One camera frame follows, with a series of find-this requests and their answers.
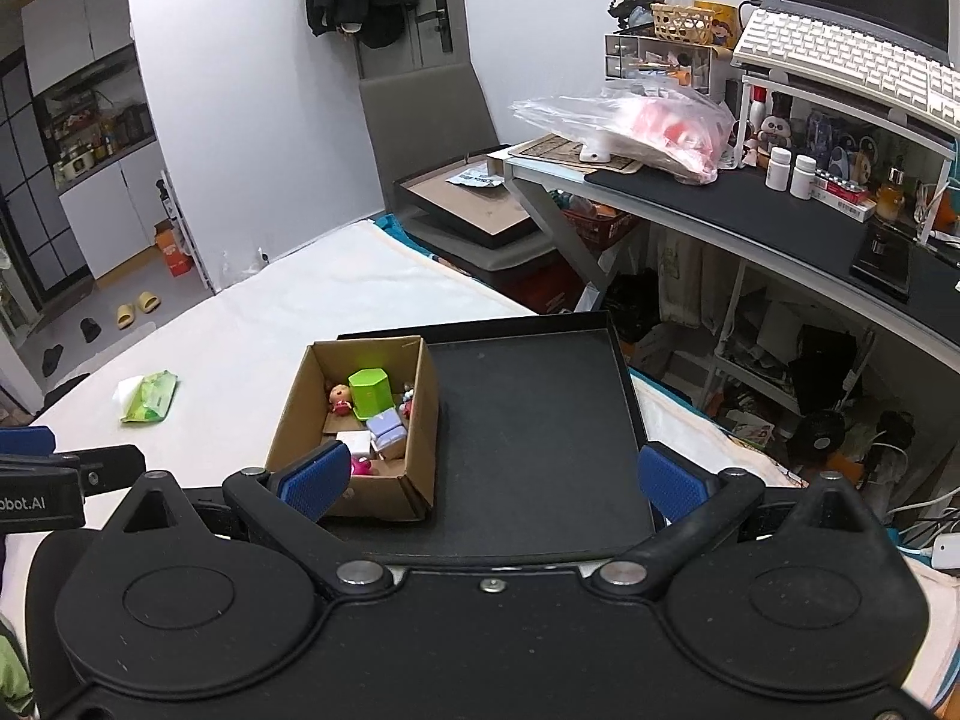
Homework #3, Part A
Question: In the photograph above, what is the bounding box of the pink doll figurine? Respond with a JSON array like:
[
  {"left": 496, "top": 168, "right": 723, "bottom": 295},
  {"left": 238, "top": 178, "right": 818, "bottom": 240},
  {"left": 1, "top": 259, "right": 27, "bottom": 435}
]
[{"left": 352, "top": 455, "right": 374, "bottom": 476}]

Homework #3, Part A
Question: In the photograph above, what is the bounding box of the white charger plug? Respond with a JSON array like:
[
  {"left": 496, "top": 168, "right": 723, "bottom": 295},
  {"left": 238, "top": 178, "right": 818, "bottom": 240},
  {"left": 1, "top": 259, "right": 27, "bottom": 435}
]
[{"left": 335, "top": 429, "right": 374, "bottom": 460}]

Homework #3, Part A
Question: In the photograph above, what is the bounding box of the brown hair doll figurine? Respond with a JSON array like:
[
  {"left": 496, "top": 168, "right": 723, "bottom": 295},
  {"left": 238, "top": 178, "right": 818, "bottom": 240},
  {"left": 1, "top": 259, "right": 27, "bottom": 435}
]
[{"left": 327, "top": 383, "right": 353, "bottom": 416}]

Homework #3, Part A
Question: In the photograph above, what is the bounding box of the purple toy armchair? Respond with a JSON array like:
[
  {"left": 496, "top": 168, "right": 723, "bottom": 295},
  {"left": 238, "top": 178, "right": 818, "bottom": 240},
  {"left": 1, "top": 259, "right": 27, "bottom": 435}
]
[{"left": 366, "top": 408, "right": 409, "bottom": 461}]

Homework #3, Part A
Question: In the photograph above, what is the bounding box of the green toy house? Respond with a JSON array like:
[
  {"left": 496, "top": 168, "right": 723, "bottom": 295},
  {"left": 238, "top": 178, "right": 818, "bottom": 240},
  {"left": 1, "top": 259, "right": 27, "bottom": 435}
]
[{"left": 347, "top": 367, "right": 394, "bottom": 422}]

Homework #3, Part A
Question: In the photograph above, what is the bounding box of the red blue crab figurine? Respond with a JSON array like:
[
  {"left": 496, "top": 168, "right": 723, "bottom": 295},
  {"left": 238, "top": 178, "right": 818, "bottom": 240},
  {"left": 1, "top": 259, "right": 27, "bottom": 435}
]
[{"left": 397, "top": 383, "right": 415, "bottom": 421}]

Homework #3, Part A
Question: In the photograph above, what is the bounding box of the green wet wipes pack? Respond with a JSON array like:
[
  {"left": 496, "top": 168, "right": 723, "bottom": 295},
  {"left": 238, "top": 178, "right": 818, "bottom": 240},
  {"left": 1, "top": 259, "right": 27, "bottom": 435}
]
[{"left": 114, "top": 371, "right": 179, "bottom": 426}]

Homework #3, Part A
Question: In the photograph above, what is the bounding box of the black shallow tray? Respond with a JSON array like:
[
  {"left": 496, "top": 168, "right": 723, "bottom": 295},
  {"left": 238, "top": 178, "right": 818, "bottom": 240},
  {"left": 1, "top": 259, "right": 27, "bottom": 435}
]
[{"left": 322, "top": 312, "right": 659, "bottom": 567}]

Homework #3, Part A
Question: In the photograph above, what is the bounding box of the yellow slipper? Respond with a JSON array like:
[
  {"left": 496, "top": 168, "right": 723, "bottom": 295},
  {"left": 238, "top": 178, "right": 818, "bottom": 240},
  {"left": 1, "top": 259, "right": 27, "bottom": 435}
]
[
  {"left": 137, "top": 291, "right": 161, "bottom": 314},
  {"left": 116, "top": 304, "right": 137, "bottom": 330}
]

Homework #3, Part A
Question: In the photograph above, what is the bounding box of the orange carton box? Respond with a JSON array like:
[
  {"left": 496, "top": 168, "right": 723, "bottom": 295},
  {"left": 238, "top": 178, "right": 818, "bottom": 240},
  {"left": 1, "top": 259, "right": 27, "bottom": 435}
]
[{"left": 155, "top": 220, "right": 194, "bottom": 278}]

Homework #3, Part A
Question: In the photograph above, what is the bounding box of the red plastic basket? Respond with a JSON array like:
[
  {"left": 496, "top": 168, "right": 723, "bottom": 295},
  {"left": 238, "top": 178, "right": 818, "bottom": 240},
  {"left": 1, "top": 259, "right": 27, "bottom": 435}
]
[{"left": 563, "top": 202, "right": 640, "bottom": 252}]

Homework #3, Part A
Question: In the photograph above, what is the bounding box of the grey curved desk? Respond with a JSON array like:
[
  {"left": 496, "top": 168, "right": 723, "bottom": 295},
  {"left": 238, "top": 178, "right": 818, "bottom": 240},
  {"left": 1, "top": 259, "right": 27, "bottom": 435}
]
[{"left": 493, "top": 148, "right": 958, "bottom": 371}]

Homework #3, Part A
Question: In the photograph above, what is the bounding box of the white pill bottle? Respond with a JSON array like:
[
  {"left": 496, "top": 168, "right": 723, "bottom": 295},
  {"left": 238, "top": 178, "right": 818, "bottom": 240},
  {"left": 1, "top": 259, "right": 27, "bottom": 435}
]
[
  {"left": 789, "top": 154, "right": 817, "bottom": 200},
  {"left": 765, "top": 146, "right": 793, "bottom": 192}
]

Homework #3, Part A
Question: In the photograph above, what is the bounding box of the silver foil packet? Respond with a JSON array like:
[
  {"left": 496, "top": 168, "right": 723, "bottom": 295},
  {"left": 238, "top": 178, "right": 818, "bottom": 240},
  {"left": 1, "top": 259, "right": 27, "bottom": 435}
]
[{"left": 448, "top": 164, "right": 505, "bottom": 190}]

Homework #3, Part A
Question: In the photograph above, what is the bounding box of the clear plastic bag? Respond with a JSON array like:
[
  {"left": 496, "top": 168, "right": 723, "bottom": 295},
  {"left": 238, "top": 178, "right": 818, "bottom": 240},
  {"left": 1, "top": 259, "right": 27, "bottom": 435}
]
[{"left": 511, "top": 78, "right": 736, "bottom": 185}]

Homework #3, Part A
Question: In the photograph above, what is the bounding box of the grey chair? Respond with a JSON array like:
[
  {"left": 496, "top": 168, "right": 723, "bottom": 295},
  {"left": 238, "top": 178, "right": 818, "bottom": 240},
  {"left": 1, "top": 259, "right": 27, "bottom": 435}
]
[{"left": 359, "top": 64, "right": 555, "bottom": 278}]

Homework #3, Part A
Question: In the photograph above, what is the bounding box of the clear drawer organizer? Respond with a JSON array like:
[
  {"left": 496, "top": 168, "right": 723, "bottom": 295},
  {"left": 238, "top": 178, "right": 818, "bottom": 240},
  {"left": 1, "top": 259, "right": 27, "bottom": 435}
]
[{"left": 604, "top": 34, "right": 731, "bottom": 99}]

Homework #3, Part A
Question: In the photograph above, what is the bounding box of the wicker basket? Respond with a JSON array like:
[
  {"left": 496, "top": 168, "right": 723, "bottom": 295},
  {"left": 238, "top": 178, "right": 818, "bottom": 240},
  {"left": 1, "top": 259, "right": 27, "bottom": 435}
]
[{"left": 651, "top": 4, "right": 715, "bottom": 46}]

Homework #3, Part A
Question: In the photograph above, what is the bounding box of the white keyboard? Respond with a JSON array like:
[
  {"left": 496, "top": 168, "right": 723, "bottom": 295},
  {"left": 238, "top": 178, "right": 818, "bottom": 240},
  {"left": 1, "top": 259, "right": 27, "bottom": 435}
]
[{"left": 734, "top": 8, "right": 958, "bottom": 137}]

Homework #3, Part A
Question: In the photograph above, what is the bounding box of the black picture frame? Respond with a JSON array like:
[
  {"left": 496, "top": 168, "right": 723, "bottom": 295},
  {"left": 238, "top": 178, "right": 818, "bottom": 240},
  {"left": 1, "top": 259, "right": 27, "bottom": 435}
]
[{"left": 394, "top": 153, "right": 537, "bottom": 249}]

